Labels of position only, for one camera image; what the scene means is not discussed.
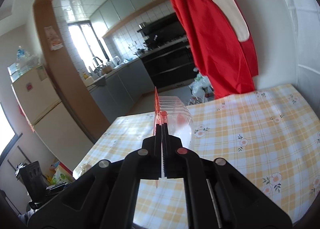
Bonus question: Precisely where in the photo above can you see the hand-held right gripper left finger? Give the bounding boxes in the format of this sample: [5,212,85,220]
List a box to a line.
[27,123,164,229]

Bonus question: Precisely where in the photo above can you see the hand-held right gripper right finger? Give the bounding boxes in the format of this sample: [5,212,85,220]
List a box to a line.
[163,123,293,229]

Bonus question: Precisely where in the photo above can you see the clear tray with red label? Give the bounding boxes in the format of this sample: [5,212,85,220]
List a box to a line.
[153,87,194,189]

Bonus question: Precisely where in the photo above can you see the person's left forearm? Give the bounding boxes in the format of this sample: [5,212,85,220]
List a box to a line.
[17,208,38,226]

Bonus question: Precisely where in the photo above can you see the green white packet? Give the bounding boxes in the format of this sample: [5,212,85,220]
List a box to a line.
[51,166,73,186]

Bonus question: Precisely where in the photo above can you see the heap of plastic bags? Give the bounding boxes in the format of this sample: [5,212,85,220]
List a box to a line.
[189,68,215,105]

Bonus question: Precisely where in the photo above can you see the cream refrigerator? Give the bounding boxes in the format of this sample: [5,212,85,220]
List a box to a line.
[11,65,95,156]

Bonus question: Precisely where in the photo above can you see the grey lower cabinets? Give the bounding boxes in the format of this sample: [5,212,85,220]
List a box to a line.
[89,59,155,119]

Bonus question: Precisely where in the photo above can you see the grey cabinets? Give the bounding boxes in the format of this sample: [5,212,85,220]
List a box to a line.
[89,59,155,119]
[90,0,173,37]

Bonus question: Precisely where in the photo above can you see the yellow checkered tablecloth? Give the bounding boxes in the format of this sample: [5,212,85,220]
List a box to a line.
[72,84,320,229]

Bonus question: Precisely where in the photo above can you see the black built-in oven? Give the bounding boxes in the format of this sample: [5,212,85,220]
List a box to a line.
[140,42,200,88]

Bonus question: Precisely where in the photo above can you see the steel kitchen faucet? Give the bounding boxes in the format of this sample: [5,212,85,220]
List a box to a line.
[92,57,103,72]

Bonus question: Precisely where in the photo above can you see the black range hood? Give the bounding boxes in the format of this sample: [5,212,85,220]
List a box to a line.
[137,13,188,51]

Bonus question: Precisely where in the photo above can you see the pack of clear plastic bottles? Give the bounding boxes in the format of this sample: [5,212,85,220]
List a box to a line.
[7,45,42,83]

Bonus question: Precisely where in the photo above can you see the red apron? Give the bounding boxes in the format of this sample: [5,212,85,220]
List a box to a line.
[157,0,258,100]

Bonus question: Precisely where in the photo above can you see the kitchen window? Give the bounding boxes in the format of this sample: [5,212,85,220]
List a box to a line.
[67,20,109,70]

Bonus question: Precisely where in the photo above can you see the grey upper cabinets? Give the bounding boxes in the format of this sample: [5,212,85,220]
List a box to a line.
[90,0,173,37]

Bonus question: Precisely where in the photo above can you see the white creased sheet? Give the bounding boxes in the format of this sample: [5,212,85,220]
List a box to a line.
[269,0,320,110]

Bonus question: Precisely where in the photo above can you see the wooden door frame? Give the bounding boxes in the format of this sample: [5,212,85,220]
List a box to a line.
[32,0,113,124]

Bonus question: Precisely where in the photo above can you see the wall poster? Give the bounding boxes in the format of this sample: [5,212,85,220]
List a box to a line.
[44,26,63,51]

